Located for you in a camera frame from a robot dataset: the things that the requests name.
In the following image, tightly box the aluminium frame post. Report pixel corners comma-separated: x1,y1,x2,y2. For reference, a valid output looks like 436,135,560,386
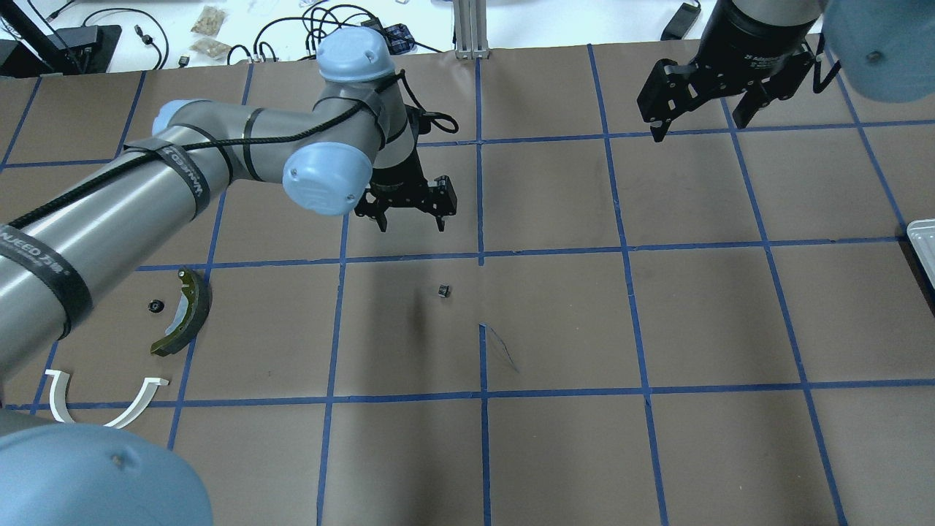
451,0,490,60

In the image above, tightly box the bag of small parts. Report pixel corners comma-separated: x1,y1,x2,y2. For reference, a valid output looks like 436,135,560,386
190,4,227,37

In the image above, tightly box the green brake shoe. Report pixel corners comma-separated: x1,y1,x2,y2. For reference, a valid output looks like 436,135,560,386
150,267,213,357

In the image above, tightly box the black braided cable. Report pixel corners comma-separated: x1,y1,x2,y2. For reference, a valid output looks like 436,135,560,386
0,69,459,231

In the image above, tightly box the black stand base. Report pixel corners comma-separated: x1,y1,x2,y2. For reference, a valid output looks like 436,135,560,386
1,1,123,80

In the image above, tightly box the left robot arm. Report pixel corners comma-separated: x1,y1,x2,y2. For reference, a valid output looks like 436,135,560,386
2,26,457,525

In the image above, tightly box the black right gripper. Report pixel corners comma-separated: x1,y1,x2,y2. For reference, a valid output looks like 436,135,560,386
637,1,817,143

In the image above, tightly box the white curved plastic part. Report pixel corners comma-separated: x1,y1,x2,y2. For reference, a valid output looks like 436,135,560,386
45,370,170,429

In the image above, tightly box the black power adapter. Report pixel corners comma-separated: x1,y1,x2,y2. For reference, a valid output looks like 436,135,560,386
659,1,702,41

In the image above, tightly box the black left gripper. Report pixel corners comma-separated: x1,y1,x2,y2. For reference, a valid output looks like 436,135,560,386
354,148,458,233

